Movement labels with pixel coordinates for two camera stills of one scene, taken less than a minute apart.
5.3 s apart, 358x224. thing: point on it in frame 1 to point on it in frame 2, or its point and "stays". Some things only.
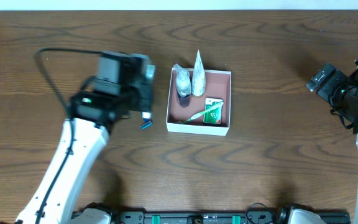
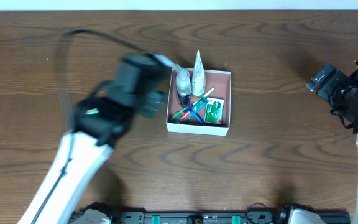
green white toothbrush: x=201 y=113 to x=176 y=116
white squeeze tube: x=198 y=79 stays
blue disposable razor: x=148 y=122 to x=196 y=116
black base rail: x=211 y=216 stays
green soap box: x=212 y=111 stays
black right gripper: x=323 y=83 stays
